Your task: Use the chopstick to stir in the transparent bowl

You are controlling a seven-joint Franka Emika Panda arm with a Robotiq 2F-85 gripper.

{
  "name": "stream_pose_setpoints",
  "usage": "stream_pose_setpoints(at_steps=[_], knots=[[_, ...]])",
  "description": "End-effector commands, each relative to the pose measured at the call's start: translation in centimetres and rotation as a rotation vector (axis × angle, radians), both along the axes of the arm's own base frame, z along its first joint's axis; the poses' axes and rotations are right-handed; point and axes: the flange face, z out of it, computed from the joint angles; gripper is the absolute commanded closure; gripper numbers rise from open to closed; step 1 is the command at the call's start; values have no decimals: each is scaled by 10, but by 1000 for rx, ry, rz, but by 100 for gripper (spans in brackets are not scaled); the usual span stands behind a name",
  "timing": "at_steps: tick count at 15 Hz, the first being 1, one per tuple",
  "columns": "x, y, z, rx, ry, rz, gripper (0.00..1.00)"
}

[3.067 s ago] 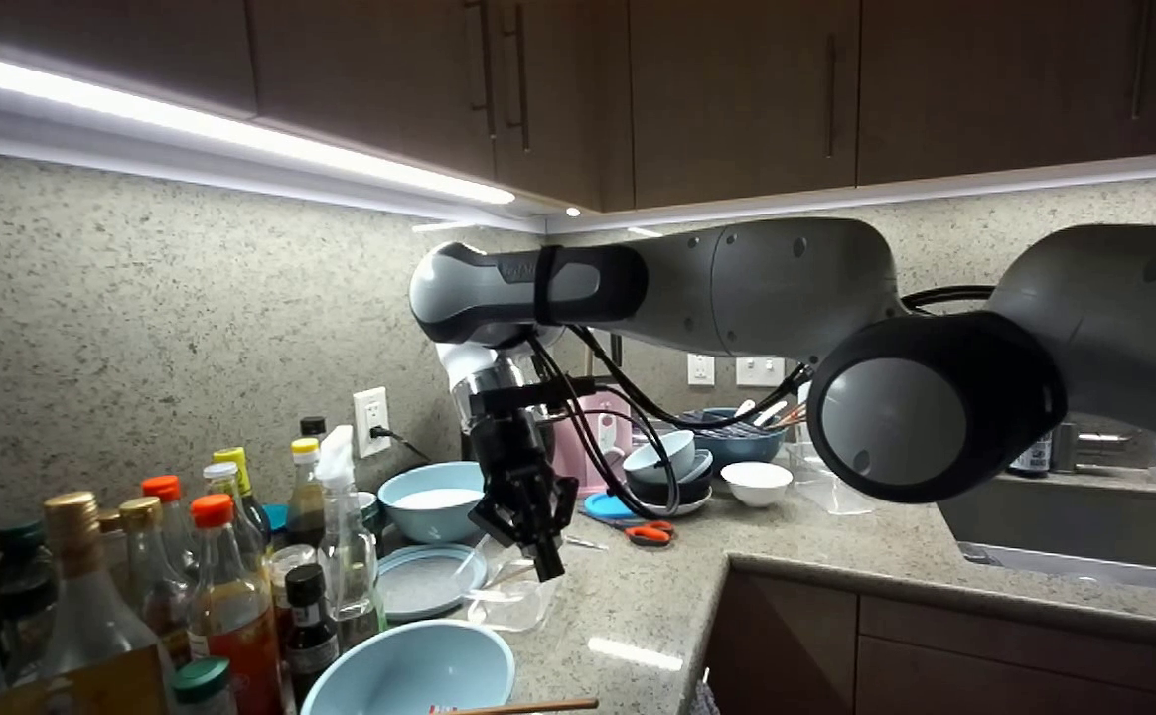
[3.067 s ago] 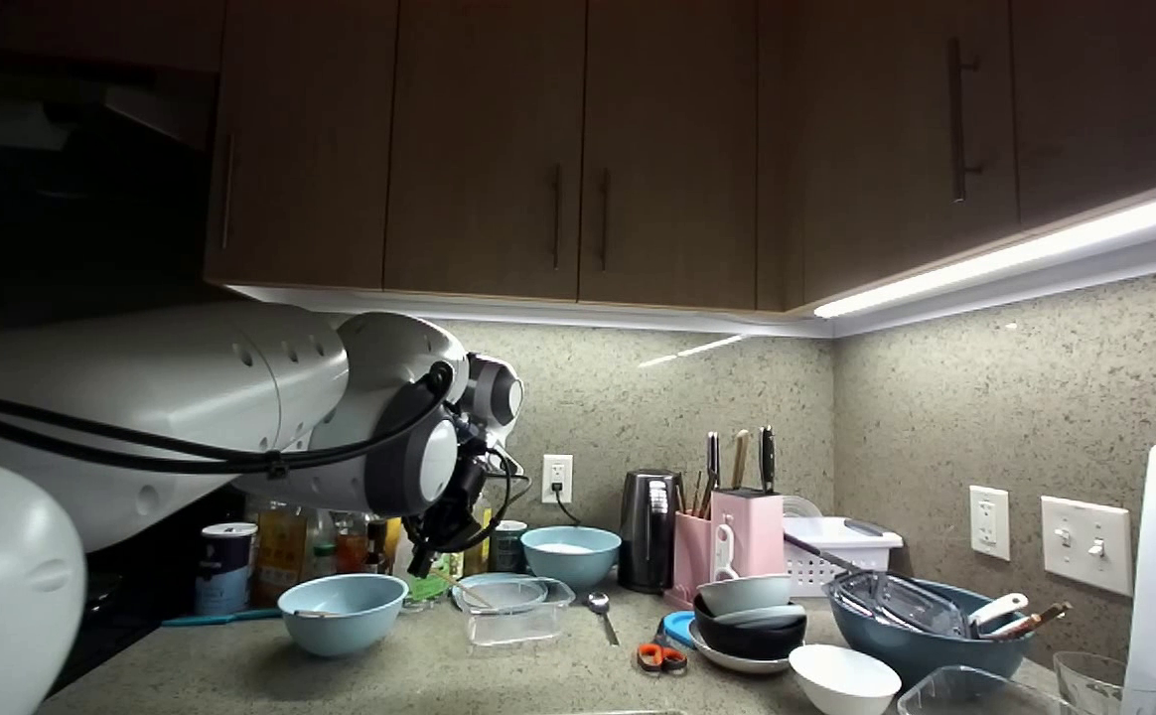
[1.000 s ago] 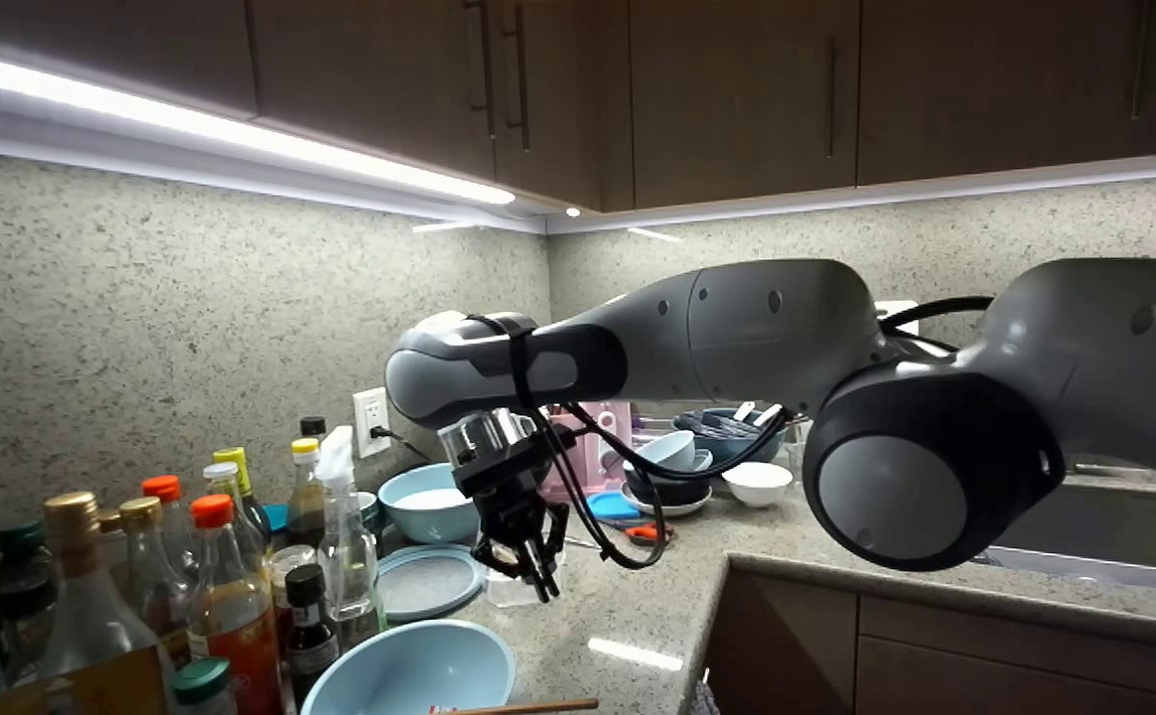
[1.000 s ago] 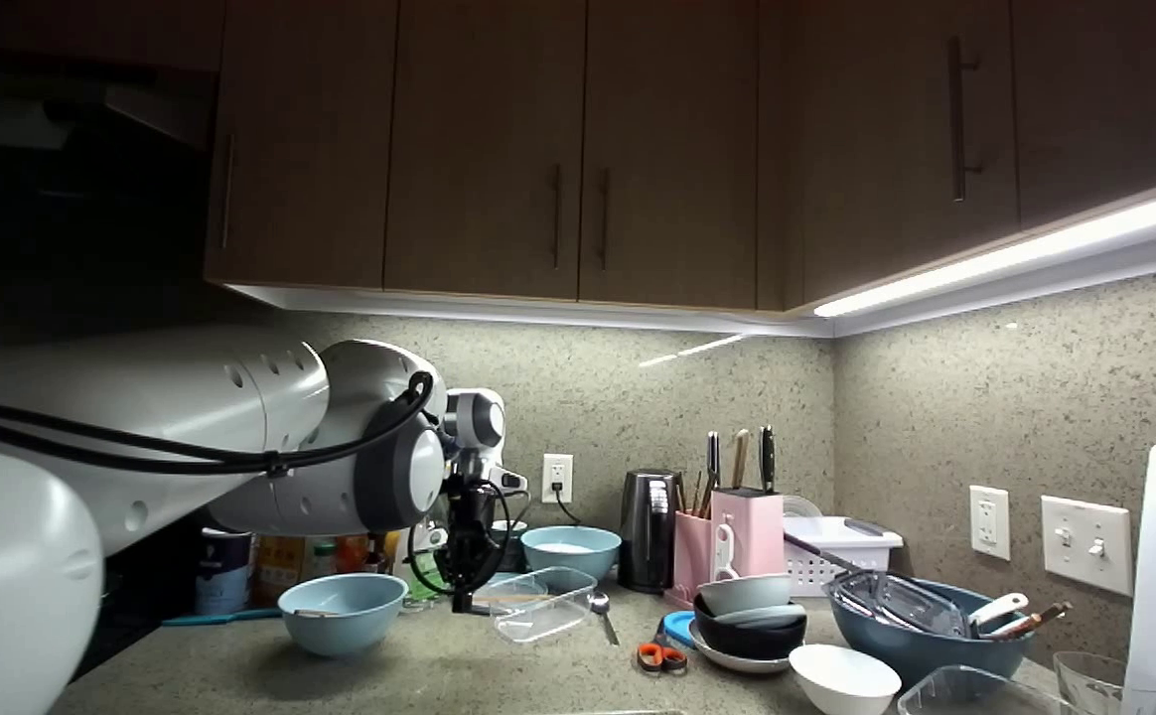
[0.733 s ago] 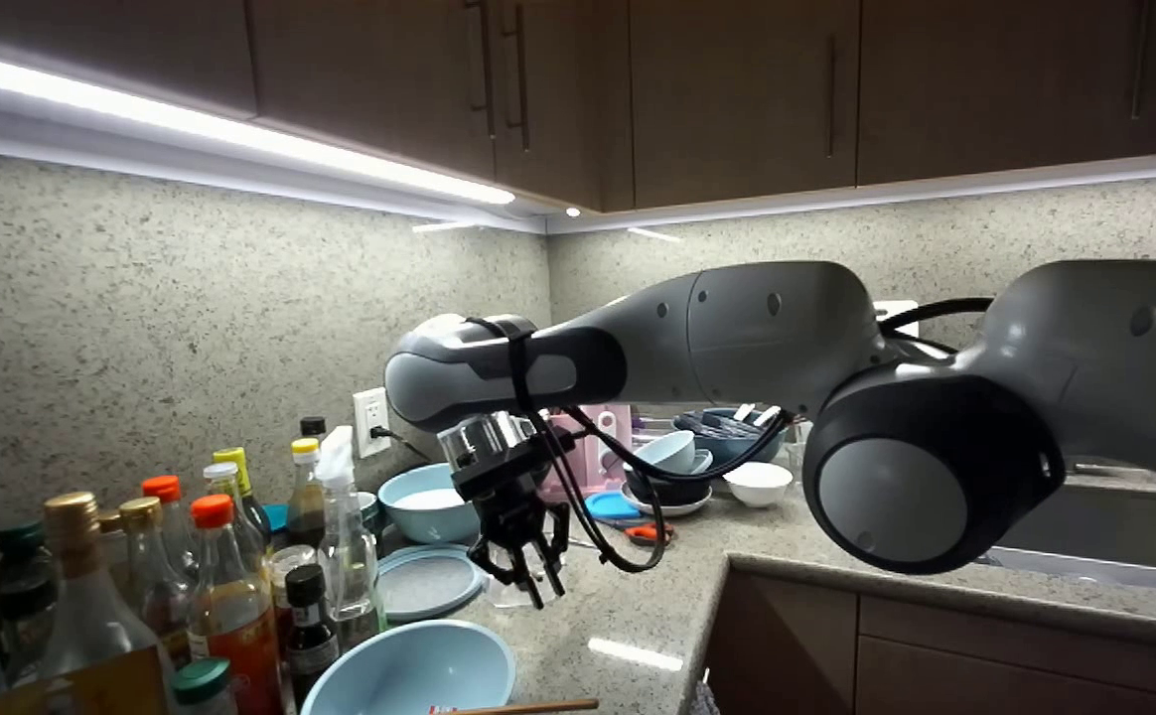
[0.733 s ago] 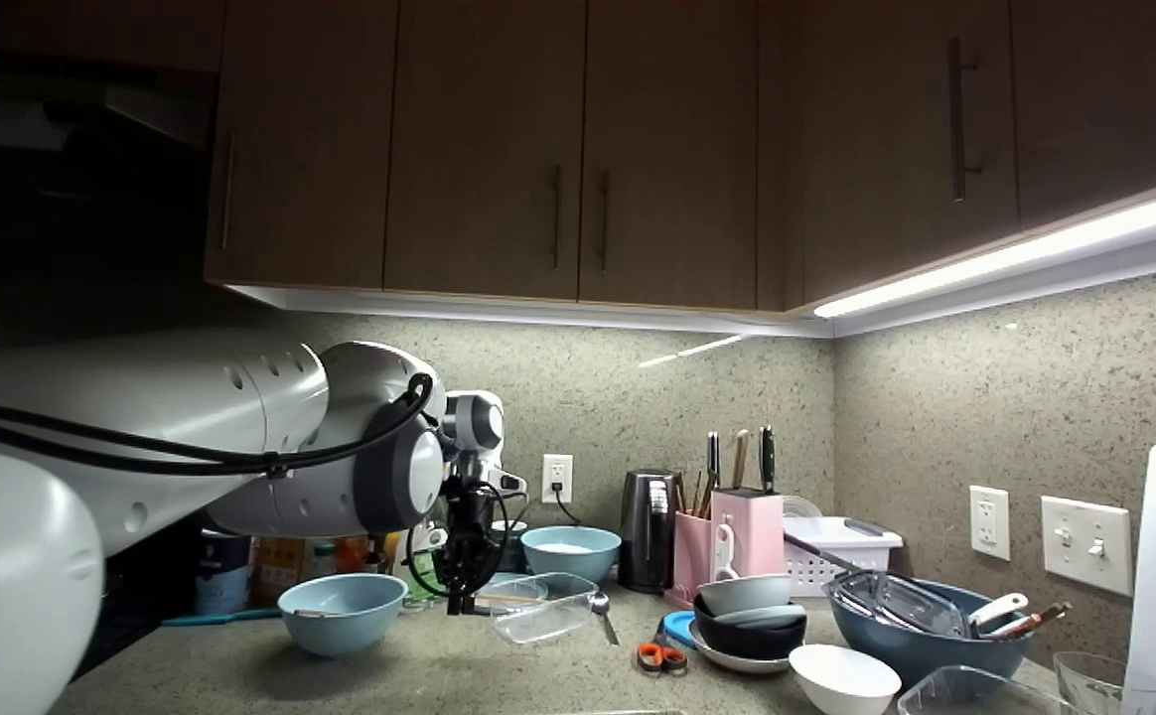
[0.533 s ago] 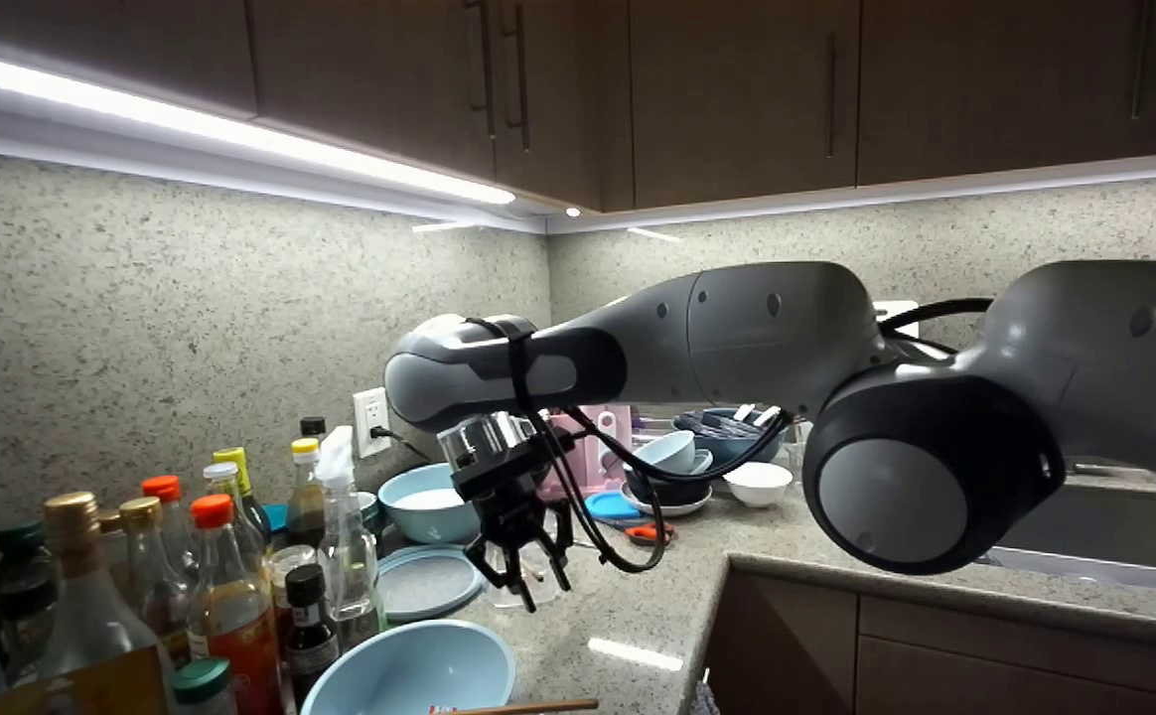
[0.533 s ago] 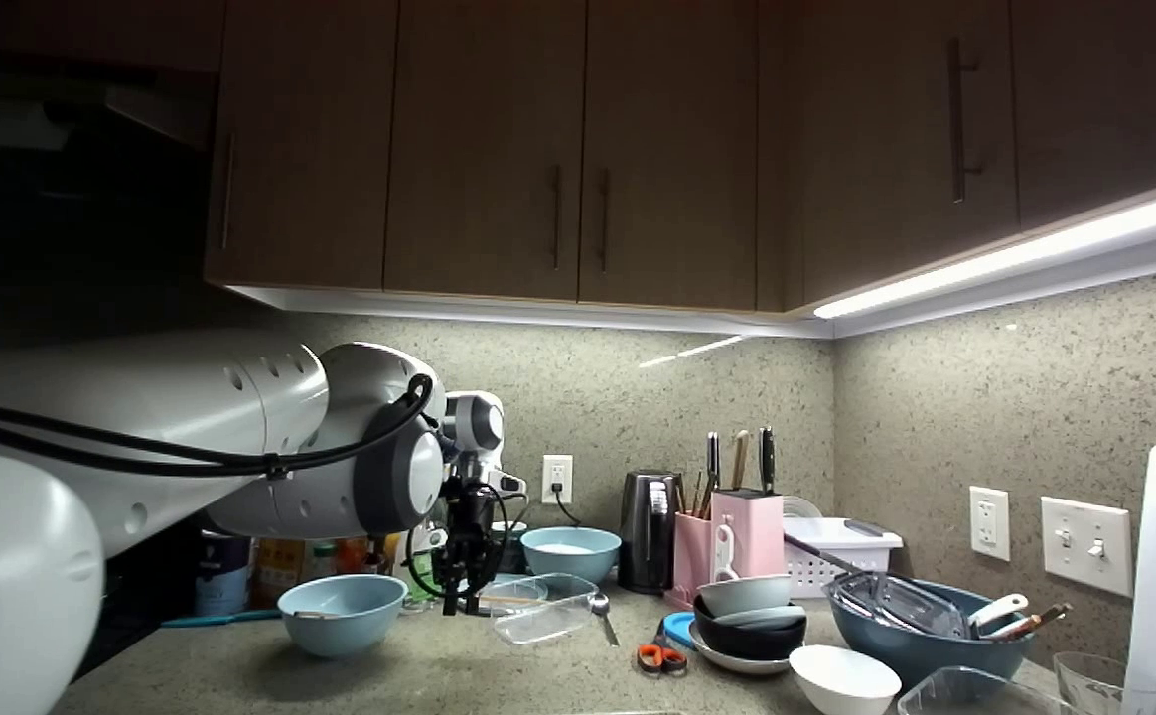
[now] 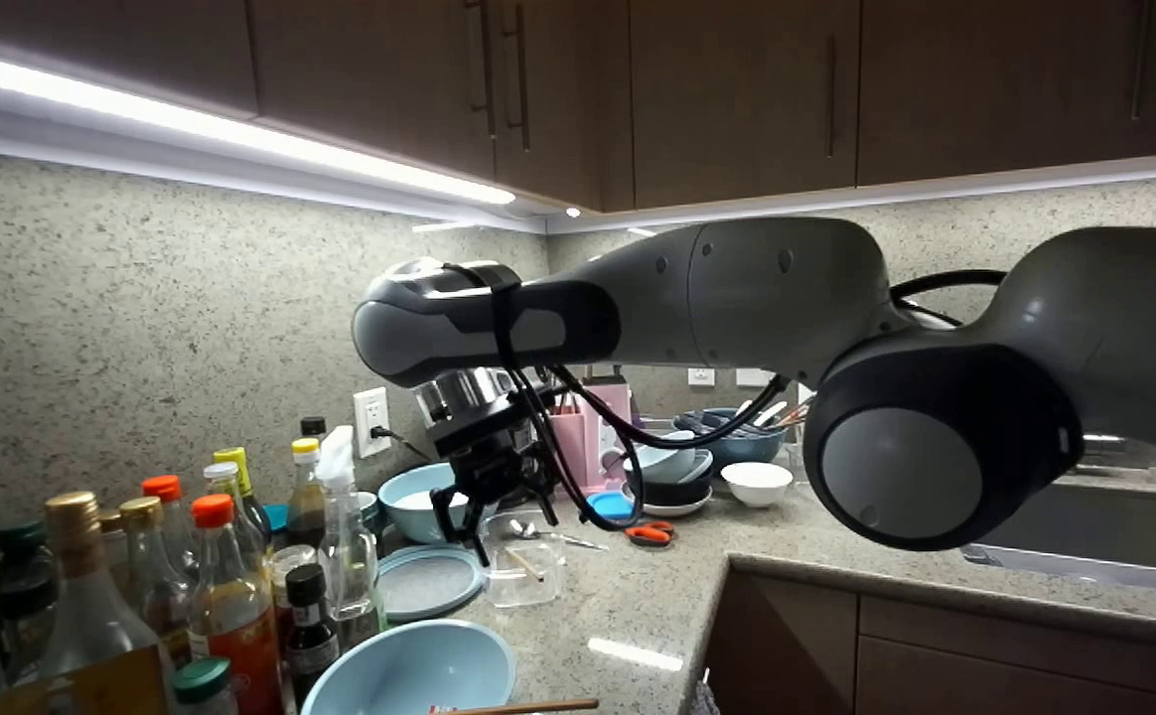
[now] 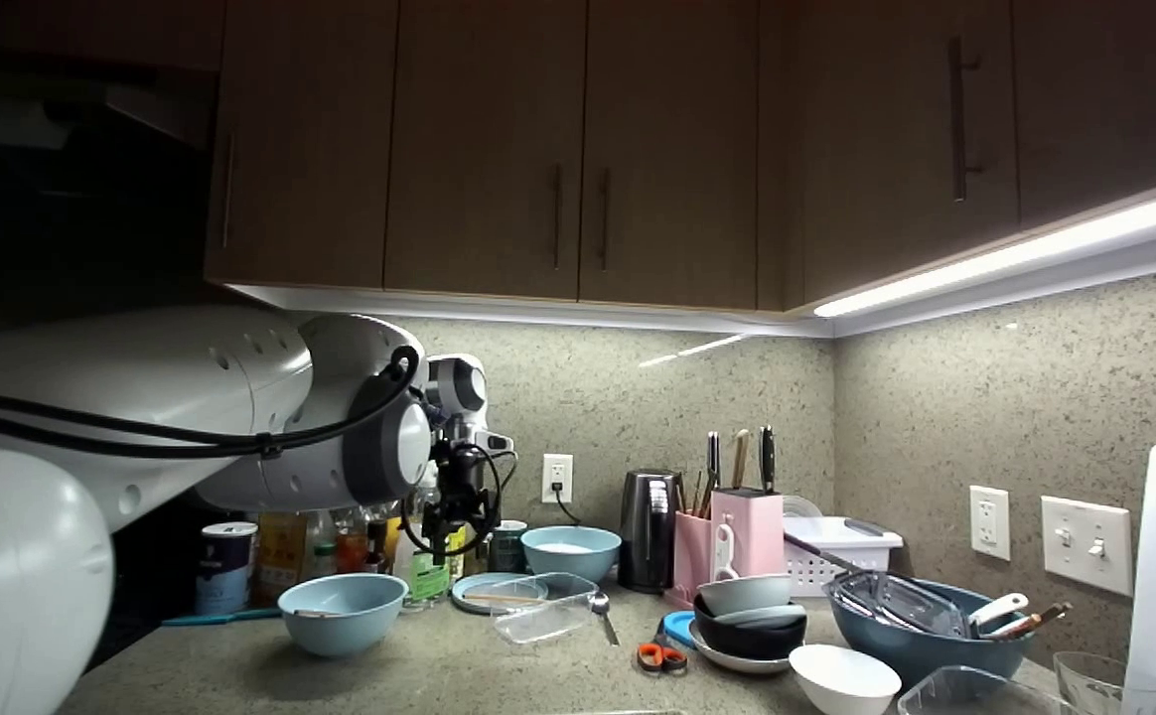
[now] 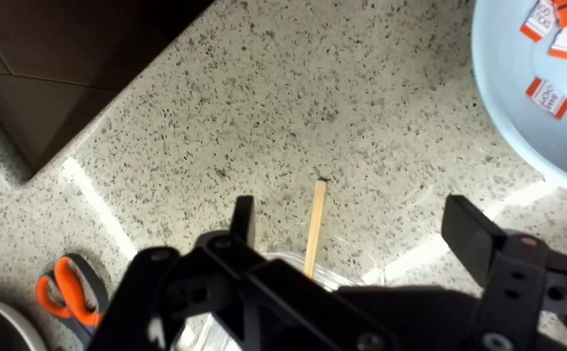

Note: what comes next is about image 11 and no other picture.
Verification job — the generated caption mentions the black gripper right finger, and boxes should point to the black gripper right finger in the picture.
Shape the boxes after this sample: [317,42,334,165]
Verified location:
[441,193,567,351]

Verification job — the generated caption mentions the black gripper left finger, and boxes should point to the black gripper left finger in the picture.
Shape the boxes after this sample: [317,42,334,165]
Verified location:
[85,193,401,351]

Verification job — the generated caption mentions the wooden chopstick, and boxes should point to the wooden chopstick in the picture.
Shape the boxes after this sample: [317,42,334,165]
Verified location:
[301,179,328,278]

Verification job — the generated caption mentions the light blue bowl holding packets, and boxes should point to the light blue bowl holding packets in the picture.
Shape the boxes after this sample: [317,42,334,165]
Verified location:
[469,0,567,200]

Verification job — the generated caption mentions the white shallow bowl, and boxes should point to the white shallow bowl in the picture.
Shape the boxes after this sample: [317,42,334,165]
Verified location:
[0,294,48,351]

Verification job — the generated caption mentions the orange handled scissors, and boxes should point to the orange handled scissors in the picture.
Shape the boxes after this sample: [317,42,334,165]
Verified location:
[32,251,112,347]

